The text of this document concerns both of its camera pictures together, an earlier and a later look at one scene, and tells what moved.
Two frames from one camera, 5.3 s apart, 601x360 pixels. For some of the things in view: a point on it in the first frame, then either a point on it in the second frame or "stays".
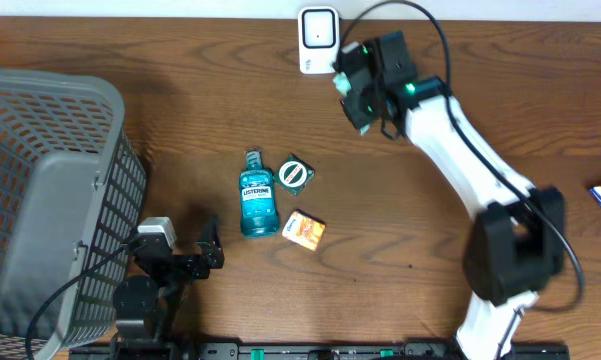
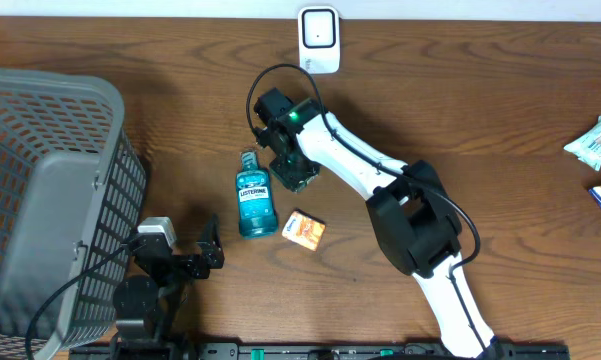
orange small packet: x=303 y=229 stays
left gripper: x=210 y=252 stays
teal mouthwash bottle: x=259 y=210 stays
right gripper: x=351 y=103 to x=276 y=158
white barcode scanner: x=319 y=39 stays
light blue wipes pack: x=343 y=86 to x=592 y=149
